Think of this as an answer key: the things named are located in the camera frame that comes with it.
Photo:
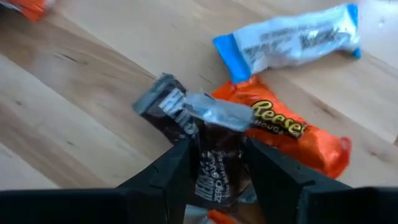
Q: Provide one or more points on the blue white candy bar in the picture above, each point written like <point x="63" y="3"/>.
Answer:
<point x="289" y="43"/>

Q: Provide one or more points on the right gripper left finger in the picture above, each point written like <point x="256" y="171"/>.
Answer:
<point x="161" y="193"/>

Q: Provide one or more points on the dark brown Hershey's candy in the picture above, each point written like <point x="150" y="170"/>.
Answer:
<point x="217" y="161"/>
<point x="196" y="216"/>
<point x="164" y="109"/>

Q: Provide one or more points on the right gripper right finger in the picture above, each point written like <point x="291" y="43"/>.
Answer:
<point x="280" y="193"/>

